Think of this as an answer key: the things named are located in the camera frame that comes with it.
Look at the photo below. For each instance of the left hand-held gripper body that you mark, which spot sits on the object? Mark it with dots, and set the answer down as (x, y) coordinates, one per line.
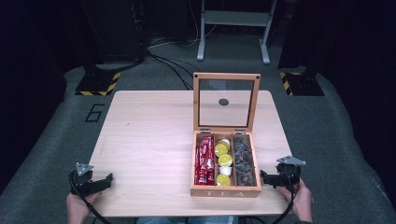
(81, 179)

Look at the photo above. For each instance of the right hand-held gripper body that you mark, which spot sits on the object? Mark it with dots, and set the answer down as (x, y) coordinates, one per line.
(288, 171)

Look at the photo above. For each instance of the person's left hand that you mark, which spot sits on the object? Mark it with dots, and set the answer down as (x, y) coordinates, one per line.
(77, 209)

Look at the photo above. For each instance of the person's right hand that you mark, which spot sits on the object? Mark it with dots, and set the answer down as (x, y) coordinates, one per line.
(299, 202)

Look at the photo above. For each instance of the pile of dark tea packets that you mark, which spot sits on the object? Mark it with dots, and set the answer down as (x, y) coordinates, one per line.
(244, 161)

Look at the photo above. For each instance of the yellow lid small cup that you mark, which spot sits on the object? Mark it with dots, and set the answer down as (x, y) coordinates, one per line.
(226, 142)
(223, 180)
(225, 170)
(225, 160)
(221, 150)

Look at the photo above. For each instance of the wooden tea box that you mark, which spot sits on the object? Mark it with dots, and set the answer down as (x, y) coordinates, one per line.
(225, 189)

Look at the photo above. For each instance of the bundle of red stick packets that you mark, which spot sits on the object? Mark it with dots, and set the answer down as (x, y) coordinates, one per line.
(205, 163)

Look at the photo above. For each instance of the wooden glass box lid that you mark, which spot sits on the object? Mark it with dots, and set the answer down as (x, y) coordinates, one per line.
(226, 101)

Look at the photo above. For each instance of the black striped stand base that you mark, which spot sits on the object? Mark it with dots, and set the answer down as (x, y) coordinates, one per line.
(99, 83)
(300, 84)

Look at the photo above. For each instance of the white metal stand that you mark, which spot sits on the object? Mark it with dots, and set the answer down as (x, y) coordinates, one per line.
(235, 18)

